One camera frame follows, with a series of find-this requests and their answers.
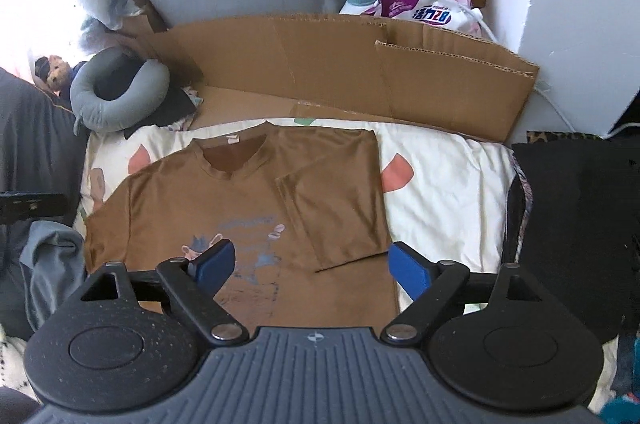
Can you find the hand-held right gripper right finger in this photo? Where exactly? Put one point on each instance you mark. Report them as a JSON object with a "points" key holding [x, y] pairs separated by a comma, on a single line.
{"points": [[412, 269]]}

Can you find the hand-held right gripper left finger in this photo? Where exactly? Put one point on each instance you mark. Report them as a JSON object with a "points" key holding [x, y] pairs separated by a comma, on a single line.
{"points": [[215, 264]]}

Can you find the brown printed t-shirt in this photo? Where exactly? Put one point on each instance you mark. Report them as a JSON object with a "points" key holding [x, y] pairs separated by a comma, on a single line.
{"points": [[200, 204]]}

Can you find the dark grey pillow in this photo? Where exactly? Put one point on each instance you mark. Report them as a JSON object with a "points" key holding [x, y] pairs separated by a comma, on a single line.
{"points": [[35, 144]]}

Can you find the cream bear-print bed sheet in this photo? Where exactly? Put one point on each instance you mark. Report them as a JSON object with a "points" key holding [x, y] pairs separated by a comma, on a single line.
{"points": [[450, 199]]}

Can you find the grey neck pillow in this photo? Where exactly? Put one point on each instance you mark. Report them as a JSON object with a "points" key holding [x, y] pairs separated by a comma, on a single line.
{"points": [[100, 109]]}

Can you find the small brown teddy bear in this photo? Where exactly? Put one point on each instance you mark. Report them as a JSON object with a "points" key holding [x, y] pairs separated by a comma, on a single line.
{"points": [[56, 74]]}

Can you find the white patterned knit blanket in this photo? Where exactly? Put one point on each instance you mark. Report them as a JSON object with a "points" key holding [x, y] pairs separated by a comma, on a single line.
{"points": [[12, 354]]}

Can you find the black garment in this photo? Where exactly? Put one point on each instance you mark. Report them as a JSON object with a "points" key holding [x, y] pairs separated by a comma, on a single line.
{"points": [[575, 224]]}

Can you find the fluffy blue-grey plush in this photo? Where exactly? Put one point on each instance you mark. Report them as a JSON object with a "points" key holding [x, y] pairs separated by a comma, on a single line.
{"points": [[100, 34]]}

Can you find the leopard print cloth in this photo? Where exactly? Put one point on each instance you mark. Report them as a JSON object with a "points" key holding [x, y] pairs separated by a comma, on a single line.
{"points": [[560, 137]]}

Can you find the large folded cardboard sheet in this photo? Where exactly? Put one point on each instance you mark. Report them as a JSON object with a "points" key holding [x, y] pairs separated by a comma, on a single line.
{"points": [[310, 64]]}

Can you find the teal cloth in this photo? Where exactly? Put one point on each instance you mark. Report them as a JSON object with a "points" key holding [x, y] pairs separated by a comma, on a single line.
{"points": [[622, 411]]}

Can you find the purple white detergent refill bag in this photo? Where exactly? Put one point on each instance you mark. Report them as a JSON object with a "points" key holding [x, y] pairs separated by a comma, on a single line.
{"points": [[425, 14]]}

